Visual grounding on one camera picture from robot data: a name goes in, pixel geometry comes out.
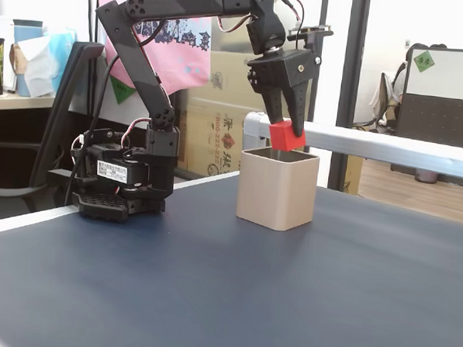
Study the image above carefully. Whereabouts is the red cube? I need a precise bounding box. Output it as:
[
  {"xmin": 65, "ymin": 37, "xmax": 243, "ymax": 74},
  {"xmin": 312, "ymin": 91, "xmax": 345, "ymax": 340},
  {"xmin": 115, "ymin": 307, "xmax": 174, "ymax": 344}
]
[{"xmin": 267, "ymin": 120, "xmax": 309, "ymax": 154}]

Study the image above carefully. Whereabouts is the gold square metal container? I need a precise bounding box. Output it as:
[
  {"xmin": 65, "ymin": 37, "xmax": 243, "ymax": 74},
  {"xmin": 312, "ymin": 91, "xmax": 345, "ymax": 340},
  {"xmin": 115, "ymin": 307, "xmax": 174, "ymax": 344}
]
[{"xmin": 235, "ymin": 144, "xmax": 321, "ymax": 234}]

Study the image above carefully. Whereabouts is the printed cardboard box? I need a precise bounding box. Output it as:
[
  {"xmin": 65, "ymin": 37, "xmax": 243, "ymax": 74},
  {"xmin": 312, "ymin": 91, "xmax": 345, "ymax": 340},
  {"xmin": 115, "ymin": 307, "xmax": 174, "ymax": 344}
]
[{"xmin": 206, "ymin": 50, "xmax": 262, "ymax": 104}]

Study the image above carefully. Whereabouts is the black pillar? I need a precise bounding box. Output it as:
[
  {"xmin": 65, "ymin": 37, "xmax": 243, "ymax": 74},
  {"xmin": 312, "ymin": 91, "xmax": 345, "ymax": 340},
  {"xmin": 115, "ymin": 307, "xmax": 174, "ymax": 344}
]
[{"xmin": 326, "ymin": 0, "xmax": 372, "ymax": 195}]

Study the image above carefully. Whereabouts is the large cardboard box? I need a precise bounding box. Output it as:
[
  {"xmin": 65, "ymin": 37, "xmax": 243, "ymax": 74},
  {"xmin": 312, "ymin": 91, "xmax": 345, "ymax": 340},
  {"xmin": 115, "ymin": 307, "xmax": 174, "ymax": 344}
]
[{"xmin": 175, "ymin": 88, "xmax": 260, "ymax": 182}]

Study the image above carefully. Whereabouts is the person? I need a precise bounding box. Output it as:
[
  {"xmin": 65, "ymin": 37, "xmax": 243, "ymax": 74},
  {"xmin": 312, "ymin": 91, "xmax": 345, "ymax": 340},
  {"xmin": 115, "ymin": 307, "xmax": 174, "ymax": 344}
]
[{"xmin": 371, "ymin": 40, "xmax": 449, "ymax": 137}]

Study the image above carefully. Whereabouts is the pink printed poster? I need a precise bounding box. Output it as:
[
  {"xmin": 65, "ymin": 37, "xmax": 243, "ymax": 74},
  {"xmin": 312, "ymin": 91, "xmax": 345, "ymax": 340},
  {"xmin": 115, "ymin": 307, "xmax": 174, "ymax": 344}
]
[{"xmin": 91, "ymin": 0, "xmax": 216, "ymax": 99}]

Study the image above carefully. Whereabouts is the green diamond sticker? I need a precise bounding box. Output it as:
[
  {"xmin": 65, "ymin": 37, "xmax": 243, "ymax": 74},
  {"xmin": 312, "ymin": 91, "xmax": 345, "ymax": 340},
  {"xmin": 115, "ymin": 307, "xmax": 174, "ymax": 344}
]
[
  {"xmin": 413, "ymin": 50, "xmax": 437, "ymax": 74},
  {"xmin": 108, "ymin": 75, "xmax": 139, "ymax": 106}
]

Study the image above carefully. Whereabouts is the grey office partition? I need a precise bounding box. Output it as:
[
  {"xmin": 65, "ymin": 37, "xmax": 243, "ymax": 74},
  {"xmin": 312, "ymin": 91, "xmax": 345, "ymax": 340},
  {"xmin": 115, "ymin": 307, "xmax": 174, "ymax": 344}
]
[{"xmin": 395, "ymin": 45, "xmax": 463, "ymax": 151}]

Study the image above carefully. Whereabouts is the dark blue table mat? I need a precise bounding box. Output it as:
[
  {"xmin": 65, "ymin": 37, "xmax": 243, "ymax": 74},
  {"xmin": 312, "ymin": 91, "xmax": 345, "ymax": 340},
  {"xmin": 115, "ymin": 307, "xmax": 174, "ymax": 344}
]
[{"xmin": 0, "ymin": 160, "xmax": 463, "ymax": 347}]

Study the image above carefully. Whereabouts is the white plastic bag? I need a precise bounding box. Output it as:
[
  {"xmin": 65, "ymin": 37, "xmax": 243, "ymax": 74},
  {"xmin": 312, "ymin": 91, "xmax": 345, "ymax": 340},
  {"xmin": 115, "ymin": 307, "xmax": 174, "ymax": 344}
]
[{"xmin": 13, "ymin": 29, "xmax": 78, "ymax": 100}]

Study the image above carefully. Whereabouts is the camera circuit board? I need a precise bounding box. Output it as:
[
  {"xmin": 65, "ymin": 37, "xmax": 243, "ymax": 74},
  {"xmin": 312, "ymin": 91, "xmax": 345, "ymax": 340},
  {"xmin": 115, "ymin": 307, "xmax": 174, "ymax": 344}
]
[{"xmin": 287, "ymin": 23, "xmax": 334, "ymax": 55}]

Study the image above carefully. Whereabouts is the camera cable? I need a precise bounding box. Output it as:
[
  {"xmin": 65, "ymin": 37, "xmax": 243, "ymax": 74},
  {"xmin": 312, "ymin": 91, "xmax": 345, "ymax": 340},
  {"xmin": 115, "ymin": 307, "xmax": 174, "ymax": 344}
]
[{"xmin": 275, "ymin": 0, "xmax": 306, "ymax": 29}]

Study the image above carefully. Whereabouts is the white red servo cable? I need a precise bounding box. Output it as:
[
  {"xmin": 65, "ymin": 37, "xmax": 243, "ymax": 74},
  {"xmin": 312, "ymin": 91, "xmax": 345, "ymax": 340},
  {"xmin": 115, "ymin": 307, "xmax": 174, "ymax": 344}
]
[{"xmin": 215, "ymin": 13, "xmax": 251, "ymax": 34}]

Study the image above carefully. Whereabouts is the black power cable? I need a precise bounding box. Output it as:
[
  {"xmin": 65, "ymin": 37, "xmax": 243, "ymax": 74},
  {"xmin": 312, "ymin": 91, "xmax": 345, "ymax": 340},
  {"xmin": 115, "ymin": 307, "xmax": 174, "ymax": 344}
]
[{"xmin": 64, "ymin": 51, "xmax": 121, "ymax": 211}]

